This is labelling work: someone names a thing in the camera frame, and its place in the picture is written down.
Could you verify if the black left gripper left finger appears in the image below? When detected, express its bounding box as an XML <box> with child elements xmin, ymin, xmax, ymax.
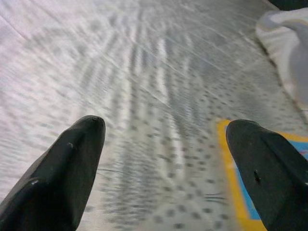
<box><xmin>0</xmin><ymin>115</ymin><xmax>106</xmax><ymax>231</ymax></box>

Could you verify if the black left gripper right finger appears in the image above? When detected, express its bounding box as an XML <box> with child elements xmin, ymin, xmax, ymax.
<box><xmin>226</xmin><ymin>119</ymin><xmax>308</xmax><ymax>231</ymax></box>

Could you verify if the yellow blue picture book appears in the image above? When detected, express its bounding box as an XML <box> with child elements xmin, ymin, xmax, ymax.
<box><xmin>215</xmin><ymin>117</ymin><xmax>308</xmax><ymax>231</ymax></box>

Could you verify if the white patterned mattress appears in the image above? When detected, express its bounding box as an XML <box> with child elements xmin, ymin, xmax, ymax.
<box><xmin>0</xmin><ymin>0</ymin><xmax>308</xmax><ymax>231</ymax></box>

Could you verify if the white pillow green leaf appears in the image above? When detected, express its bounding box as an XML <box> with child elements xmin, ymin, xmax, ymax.
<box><xmin>255</xmin><ymin>8</ymin><xmax>308</xmax><ymax>112</ymax></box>

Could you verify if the black cabinet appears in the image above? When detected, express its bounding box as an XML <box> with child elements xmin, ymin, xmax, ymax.
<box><xmin>268</xmin><ymin>0</ymin><xmax>308</xmax><ymax>12</ymax></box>

